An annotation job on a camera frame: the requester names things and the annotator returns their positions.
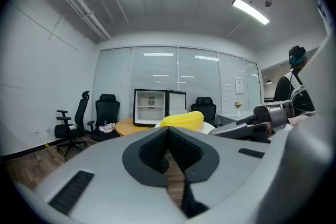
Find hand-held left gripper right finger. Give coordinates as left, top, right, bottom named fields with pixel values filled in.
left=167, top=126, right=271, bottom=218

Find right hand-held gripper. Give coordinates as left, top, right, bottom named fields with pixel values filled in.
left=208, top=99, right=295, bottom=143

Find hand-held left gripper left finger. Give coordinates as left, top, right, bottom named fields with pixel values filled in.
left=34, top=126, right=188, bottom=224

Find black box lid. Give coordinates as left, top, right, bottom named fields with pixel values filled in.
left=133, top=88, right=187, bottom=128

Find person's right forearm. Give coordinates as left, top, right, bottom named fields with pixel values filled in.
left=287, top=114, right=317, bottom=128

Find white desk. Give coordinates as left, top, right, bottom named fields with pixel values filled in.
left=216, top=110, right=255, bottom=127

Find white vase with flowers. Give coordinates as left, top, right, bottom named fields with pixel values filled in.
left=234, top=101, right=244, bottom=119

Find white paper notice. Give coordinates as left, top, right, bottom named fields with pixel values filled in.
left=234, top=76, right=245, bottom=94

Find black office chair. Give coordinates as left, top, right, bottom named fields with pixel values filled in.
left=54, top=90, right=91, bottom=161
left=87, top=93, right=121, bottom=143
left=191, top=97, right=218, bottom=128

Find crumpled beige cloth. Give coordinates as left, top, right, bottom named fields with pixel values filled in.
left=98, top=122, right=117, bottom=134

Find round wooden table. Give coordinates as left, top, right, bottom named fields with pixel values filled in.
left=114, top=117, right=163, bottom=137

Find long ceiling light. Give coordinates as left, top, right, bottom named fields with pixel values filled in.
left=231, top=0, right=271, bottom=26

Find white ceiling pipes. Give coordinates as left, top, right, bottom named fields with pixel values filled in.
left=40, top=0, right=112, bottom=42

